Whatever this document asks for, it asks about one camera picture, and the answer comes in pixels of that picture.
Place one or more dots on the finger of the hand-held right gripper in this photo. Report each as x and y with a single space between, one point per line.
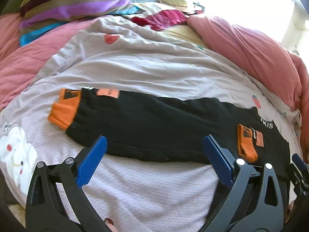
299 163

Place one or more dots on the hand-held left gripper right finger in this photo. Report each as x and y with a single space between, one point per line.
217 159

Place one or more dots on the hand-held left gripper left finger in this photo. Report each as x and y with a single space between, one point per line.
93 160

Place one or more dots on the black sweatshirt with orange cuffs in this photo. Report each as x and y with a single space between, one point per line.
157 125

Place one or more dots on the person's right hand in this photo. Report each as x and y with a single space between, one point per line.
291 211

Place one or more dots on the person's left hand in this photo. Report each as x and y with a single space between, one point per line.
111 224

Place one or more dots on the pale pink printed bed blanket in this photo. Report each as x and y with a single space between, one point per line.
144 65

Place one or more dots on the pink quilt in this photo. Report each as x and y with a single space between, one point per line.
241 43

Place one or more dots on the red cloth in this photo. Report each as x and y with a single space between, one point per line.
161 19

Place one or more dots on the striped purple and blue pillow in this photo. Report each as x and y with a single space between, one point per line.
72 2

